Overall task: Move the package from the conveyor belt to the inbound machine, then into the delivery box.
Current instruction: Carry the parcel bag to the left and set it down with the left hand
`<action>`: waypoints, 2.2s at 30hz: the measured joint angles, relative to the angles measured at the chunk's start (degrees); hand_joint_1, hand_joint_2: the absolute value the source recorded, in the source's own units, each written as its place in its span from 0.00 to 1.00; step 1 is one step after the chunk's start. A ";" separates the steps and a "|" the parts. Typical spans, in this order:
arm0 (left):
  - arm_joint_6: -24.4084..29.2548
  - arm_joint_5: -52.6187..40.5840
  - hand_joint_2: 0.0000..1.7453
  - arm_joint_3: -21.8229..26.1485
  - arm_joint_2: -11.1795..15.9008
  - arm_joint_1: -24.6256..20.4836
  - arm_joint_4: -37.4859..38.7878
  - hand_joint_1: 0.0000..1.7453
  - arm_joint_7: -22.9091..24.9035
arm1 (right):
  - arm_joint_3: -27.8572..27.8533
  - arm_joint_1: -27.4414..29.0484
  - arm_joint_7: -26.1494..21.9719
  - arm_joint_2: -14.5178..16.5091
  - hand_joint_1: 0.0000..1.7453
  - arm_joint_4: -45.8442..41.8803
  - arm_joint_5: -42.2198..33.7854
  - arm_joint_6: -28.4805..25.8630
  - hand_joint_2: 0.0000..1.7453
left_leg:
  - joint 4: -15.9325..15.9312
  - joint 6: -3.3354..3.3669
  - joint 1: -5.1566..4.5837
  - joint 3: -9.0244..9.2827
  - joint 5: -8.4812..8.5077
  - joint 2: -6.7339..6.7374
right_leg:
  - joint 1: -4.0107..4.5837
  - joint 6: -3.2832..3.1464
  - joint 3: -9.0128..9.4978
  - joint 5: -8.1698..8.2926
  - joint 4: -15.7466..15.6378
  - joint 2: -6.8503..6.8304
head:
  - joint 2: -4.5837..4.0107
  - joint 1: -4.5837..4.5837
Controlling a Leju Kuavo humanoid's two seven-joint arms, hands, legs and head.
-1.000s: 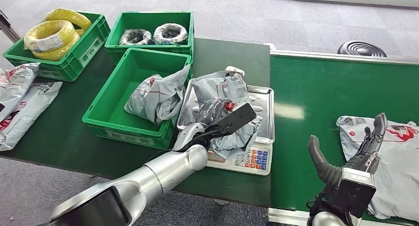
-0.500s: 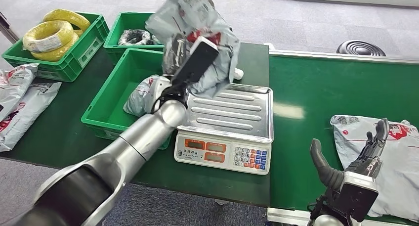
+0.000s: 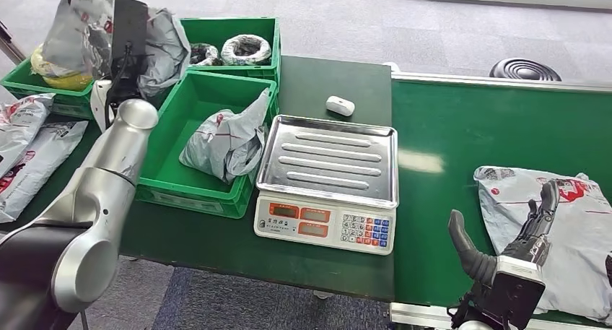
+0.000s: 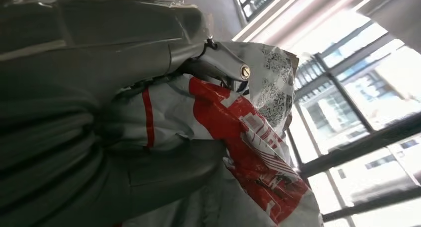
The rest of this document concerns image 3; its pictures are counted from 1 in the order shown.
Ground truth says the dark metal leg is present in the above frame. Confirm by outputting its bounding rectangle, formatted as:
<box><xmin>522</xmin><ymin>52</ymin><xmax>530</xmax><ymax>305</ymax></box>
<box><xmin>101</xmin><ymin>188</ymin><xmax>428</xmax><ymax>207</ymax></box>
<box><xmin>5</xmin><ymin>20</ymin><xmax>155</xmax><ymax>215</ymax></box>
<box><xmin>0</xmin><ymin>19</ymin><xmax>26</xmax><ymax>65</ymax></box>

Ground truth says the small white plastic device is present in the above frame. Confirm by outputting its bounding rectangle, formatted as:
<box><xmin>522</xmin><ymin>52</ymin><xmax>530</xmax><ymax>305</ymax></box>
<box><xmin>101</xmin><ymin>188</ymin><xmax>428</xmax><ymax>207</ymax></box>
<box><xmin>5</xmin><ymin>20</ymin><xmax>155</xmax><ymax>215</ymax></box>
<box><xmin>325</xmin><ymin>95</ymin><xmax>357</xmax><ymax>118</ymax></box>

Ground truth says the electronic scale with steel tray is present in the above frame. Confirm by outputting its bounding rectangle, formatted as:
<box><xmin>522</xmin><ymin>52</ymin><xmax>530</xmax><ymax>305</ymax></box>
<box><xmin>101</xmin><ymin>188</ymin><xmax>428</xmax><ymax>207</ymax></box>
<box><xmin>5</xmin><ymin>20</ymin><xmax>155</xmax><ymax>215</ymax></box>
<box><xmin>253</xmin><ymin>115</ymin><xmax>400</xmax><ymax>256</ymax></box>

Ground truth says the grey package, red logo print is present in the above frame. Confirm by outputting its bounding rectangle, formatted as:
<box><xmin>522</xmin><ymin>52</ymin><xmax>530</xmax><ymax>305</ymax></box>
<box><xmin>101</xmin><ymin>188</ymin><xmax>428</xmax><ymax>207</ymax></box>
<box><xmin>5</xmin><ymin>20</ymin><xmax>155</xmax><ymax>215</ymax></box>
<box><xmin>473</xmin><ymin>165</ymin><xmax>612</xmax><ymax>326</ymax></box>

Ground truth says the green conveyor belt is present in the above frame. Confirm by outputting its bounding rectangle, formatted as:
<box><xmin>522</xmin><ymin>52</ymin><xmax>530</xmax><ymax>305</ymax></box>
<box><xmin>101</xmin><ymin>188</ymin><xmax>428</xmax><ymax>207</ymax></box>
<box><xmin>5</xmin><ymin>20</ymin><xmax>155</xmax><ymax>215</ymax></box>
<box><xmin>389</xmin><ymin>71</ymin><xmax>612</xmax><ymax>330</ymax></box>

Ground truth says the crumpled grey package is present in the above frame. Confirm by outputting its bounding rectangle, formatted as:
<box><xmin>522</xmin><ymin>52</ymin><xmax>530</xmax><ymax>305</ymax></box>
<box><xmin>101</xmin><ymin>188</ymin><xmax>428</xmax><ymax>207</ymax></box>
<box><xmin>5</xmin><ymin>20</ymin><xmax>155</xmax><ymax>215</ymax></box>
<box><xmin>178</xmin><ymin>88</ymin><xmax>271</xmax><ymax>184</ymax></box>

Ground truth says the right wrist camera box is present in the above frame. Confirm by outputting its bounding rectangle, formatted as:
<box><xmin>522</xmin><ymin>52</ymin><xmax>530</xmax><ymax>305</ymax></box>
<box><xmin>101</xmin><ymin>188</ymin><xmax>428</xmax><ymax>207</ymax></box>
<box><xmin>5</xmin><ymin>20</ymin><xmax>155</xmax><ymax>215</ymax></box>
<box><xmin>483</xmin><ymin>256</ymin><xmax>546</xmax><ymax>330</ymax></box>

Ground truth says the white package with red print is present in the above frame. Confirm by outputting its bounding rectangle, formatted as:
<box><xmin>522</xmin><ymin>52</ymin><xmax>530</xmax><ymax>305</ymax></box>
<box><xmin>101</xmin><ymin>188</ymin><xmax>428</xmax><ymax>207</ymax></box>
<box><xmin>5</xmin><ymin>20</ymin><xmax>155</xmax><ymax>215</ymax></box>
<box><xmin>0</xmin><ymin>93</ymin><xmax>56</xmax><ymax>178</ymax></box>

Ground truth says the green crate with white label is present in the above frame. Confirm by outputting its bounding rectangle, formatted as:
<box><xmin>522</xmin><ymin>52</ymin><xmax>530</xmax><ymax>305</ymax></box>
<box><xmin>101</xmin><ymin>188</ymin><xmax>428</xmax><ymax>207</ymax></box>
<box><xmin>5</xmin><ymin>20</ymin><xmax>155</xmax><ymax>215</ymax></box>
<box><xmin>0</xmin><ymin>57</ymin><xmax>113</xmax><ymax>121</ymax></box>

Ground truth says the grey package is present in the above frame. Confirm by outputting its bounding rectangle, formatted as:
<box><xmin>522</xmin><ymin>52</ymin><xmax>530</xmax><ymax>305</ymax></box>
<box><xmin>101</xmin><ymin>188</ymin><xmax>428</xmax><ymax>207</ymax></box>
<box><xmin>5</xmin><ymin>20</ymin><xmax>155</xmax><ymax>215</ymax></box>
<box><xmin>473</xmin><ymin>165</ymin><xmax>612</xmax><ymax>326</ymax></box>
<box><xmin>178</xmin><ymin>88</ymin><xmax>271</xmax><ymax>184</ymax></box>
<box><xmin>42</xmin><ymin>0</ymin><xmax>192</xmax><ymax>99</ymax></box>

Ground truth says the black ribbed round disc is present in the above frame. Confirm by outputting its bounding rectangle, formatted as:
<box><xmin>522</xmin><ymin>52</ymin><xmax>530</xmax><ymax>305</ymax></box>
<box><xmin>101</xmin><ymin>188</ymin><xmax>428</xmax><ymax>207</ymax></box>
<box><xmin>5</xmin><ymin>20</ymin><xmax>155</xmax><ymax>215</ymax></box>
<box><xmin>489</xmin><ymin>58</ymin><xmax>563</xmax><ymax>82</ymax></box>

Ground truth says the empty-walled green plastic crate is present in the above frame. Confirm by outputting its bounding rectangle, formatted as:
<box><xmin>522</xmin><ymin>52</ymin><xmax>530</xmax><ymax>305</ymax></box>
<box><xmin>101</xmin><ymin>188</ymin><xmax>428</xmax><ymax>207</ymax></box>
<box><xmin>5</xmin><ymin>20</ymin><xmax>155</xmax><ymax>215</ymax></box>
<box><xmin>134</xmin><ymin>70</ymin><xmax>280</xmax><ymax>220</ymax></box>

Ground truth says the white package with black label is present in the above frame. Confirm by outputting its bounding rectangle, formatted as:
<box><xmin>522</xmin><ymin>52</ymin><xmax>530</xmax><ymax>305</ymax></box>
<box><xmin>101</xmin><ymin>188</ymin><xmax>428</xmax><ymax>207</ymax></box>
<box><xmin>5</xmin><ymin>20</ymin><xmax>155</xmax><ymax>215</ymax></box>
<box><xmin>0</xmin><ymin>121</ymin><xmax>90</xmax><ymax>224</ymax></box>

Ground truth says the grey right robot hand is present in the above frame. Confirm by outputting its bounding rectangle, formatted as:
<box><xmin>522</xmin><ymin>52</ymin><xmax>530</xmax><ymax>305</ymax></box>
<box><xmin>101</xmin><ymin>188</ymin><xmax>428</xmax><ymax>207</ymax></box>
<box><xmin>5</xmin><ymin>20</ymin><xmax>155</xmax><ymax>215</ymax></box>
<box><xmin>447</xmin><ymin>179</ymin><xmax>560</xmax><ymax>283</ymax></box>

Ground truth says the yellow wire coil with label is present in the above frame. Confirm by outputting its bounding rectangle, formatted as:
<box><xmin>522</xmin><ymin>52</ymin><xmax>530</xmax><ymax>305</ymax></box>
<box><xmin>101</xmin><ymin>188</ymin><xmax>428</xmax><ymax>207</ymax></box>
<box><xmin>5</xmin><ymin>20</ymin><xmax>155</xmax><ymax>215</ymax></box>
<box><xmin>30</xmin><ymin>44</ymin><xmax>92</xmax><ymax>79</ymax></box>

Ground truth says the wrapped black wire coil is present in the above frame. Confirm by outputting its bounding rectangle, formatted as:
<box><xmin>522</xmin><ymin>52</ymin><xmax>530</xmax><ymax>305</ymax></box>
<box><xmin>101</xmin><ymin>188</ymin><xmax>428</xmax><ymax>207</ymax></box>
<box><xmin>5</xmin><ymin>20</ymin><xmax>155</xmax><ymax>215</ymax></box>
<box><xmin>220</xmin><ymin>34</ymin><xmax>273</xmax><ymax>66</ymax></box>
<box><xmin>189</xmin><ymin>43</ymin><xmax>222</xmax><ymax>67</ymax></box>

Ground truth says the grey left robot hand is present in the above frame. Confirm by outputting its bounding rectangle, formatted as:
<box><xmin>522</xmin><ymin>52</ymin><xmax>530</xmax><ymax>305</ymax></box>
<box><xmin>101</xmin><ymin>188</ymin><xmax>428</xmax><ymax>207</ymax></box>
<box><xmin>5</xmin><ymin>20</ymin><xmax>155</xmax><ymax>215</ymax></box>
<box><xmin>95</xmin><ymin>28</ymin><xmax>115</xmax><ymax>78</ymax></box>

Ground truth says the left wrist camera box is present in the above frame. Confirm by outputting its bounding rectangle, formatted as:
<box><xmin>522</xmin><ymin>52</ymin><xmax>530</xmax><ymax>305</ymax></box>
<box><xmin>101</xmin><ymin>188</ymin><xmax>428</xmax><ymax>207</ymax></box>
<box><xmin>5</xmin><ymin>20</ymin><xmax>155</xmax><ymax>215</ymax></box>
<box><xmin>110</xmin><ymin>0</ymin><xmax>149</xmax><ymax>61</ymax></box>

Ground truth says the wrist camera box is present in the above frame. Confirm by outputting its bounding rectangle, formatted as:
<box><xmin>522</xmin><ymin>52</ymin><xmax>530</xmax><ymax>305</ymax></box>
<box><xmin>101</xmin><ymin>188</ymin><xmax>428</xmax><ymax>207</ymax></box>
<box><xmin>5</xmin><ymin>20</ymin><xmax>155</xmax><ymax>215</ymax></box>
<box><xmin>110</xmin><ymin>0</ymin><xmax>149</xmax><ymax>61</ymax></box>
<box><xmin>483</xmin><ymin>256</ymin><xmax>546</xmax><ymax>330</ymax></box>

